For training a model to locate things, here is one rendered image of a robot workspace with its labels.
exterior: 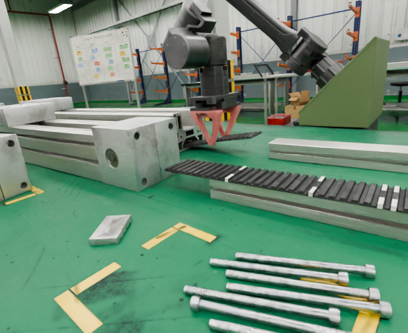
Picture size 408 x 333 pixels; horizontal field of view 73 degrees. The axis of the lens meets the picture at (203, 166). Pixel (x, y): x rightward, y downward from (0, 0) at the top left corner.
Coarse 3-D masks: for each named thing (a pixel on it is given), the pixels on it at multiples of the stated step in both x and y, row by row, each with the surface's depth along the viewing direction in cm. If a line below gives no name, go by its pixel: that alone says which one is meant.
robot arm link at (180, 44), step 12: (204, 12) 52; (204, 24) 52; (168, 36) 47; (180, 36) 45; (192, 36) 47; (168, 48) 48; (180, 48) 46; (192, 48) 46; (204, 48) 48; (168, 60) 49; (180, 60) 47; (192, 60) 47; (204, 60) 49
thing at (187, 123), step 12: (72, 108) 98; (84, 108) 93; (96, 108) 89; (108, 108) 85; (120, 108) 81; (132, 108) 78; (144, 108) 75; (156, 108) 72; (168, 108) 69; (180, 108) 67; (96, 120) 77; (108, 120) 74; (120, 120) 71; (180, 120) 60; (192, 120) 65; (180, 132) 61; (192, 132) 65; (180, 144) 62
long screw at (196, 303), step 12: (192, 300) 19; (204, 300) 19; (216, 312) 19; (228, 312) 18; (240, 312) 18; (252, 312) 18; (276, 324) 17; (288, 324) 17; (300, 324) 17; (312, 324) 17
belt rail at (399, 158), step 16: (272, 144) 50; (288, 144) 48; (304, 144) 47; (320, 144) 46; (336, 144) 46; (352, 144) 45; (368, 144) 44; (288, 160) 49; (304, 160) 47; (320, 160) 46; (336, 160) 44; (352, 160) 43; (368, 160) 42; (384, 160) 41; (400, 160) 39
